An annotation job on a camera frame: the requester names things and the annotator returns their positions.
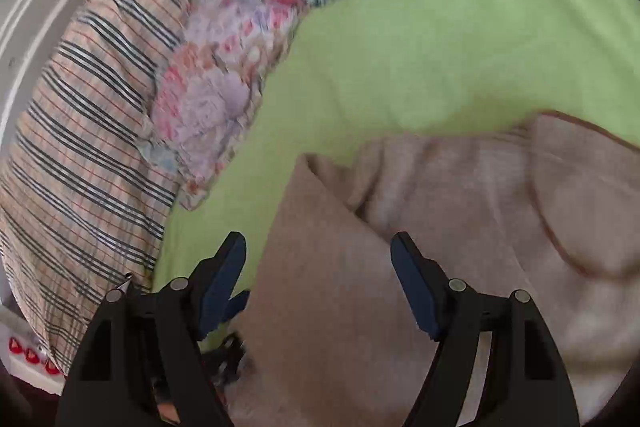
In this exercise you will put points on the purple floral pillow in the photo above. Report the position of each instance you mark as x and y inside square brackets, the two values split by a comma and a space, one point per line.
[210, 97]

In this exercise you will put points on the light green bed sheet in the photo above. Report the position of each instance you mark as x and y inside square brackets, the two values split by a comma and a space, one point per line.
[400, 57]

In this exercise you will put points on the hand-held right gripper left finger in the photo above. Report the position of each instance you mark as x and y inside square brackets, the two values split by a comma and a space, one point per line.
[220, 287]

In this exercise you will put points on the white power strip red switches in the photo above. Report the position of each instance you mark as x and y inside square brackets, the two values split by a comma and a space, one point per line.
[30, 352]

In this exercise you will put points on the beige garment with brown trim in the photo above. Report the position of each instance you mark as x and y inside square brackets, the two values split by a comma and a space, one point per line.
[330, 307]

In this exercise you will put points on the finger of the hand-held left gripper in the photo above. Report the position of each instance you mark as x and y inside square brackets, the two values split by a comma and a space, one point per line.
[239, 303]

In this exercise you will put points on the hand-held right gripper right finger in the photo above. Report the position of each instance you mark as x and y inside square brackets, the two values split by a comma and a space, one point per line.
[417, 287]

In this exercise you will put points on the plaid striped pillow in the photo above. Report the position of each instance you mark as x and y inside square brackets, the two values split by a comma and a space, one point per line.
[85, 167]

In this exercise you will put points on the white panelled door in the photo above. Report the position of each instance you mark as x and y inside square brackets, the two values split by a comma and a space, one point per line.
[35, 22]

